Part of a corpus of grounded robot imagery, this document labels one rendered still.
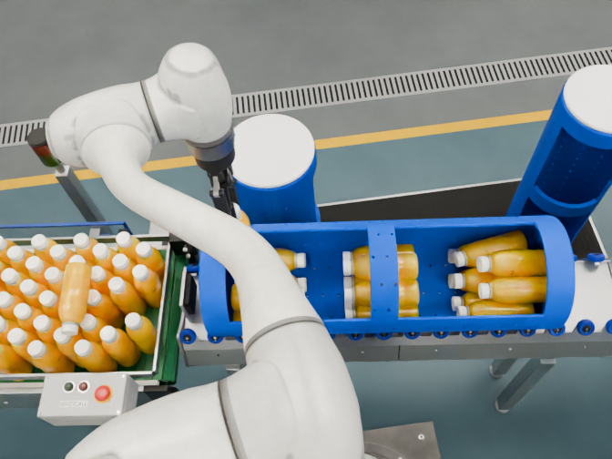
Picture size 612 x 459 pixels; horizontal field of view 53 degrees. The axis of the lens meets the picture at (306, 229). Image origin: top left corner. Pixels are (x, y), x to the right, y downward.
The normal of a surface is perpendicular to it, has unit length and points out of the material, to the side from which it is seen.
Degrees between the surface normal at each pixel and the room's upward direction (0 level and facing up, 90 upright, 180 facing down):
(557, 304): 58
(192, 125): 90
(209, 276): 21
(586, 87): 0
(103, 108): 2
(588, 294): 0
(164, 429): 16
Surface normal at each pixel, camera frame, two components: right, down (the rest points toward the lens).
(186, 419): -0.22, -0.72
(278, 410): 0.04, -0.59
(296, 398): -0.27, -0.52
